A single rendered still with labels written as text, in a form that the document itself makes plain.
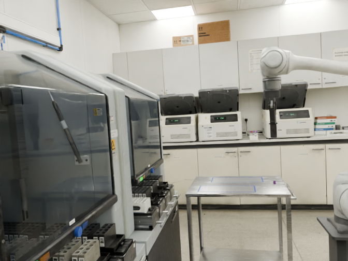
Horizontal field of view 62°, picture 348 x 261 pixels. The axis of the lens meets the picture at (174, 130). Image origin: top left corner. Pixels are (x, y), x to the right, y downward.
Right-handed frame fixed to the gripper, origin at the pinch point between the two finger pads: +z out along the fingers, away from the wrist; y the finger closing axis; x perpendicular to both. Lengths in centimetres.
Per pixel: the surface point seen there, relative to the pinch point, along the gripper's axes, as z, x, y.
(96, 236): 32, 57, -71
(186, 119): -1, 126, 199
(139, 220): 41, 63, -32
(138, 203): 33, 64, -30
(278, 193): 37.2, -0.2, 16.5
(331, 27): -112, -51, 302
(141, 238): 46, 56, -41
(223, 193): 37.2, 30.2, 10.1
